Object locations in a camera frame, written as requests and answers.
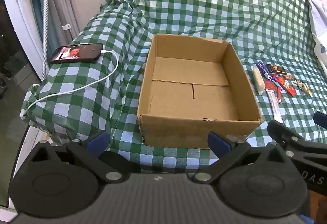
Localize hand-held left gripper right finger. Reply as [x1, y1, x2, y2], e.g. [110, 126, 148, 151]
[186, 131, 288, 184]

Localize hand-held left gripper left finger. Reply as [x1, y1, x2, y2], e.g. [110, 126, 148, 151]
[32, 131, 131, 184]

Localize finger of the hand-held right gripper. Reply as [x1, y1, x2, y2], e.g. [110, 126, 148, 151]
[267, 119, 327, 156]
[314, 111, 327, 135]

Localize silver stick packet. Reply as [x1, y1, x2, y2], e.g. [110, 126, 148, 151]
[266, 88, 284, 124]

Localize gold candy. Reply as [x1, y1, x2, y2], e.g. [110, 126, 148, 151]
[294, 80, 312, 96]

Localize red and white snack bar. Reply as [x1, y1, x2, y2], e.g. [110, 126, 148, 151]
[277, 76, 297, 97]

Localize red snack packet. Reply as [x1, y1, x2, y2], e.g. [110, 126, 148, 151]
[264, 80, 278, 93]

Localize white snack packet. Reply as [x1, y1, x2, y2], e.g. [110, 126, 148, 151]
[252, 64, 264, 96]

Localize cardboard box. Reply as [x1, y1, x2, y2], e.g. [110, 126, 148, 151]
[137, 33, 263, 149]

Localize purple chocolate bar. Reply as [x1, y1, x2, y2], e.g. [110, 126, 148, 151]
[256, 60, 272, 81]

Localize black chocolate packet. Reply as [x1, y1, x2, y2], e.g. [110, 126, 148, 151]
[266, 64, 286, 75]

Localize black smartphone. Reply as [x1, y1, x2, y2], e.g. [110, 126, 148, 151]
[49, 43, 104, 64]

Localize white cloth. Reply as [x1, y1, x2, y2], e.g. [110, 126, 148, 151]
[290, 0, 327, 72]

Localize green checked blanket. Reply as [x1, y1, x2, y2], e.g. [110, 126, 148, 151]
[20, 0, 327, 174]

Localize white charging cable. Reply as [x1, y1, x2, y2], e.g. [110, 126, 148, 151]
[27, 51, 119, 112]

